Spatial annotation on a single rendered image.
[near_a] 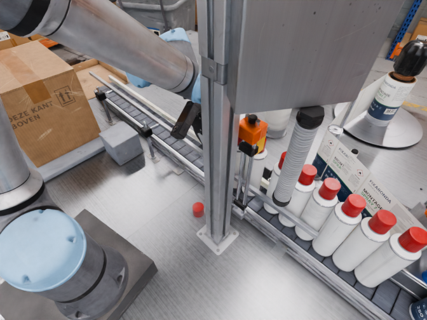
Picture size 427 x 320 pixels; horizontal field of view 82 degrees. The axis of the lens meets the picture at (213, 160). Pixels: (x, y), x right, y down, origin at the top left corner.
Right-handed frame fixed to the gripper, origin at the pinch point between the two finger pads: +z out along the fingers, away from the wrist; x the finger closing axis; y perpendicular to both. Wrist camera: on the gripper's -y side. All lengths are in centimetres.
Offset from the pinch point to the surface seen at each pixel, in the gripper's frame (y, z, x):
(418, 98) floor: 280, 98, 18
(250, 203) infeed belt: -2.6, 13.3, -12.2
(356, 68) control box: -6, -20, -45
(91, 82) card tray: 0, -34, 80
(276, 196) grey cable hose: -11.0, -0.9, -31.5
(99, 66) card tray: 11, -41, 91
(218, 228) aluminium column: -16.1, 9.8, -14.6
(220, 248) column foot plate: -16.7, 18.1, -11.1
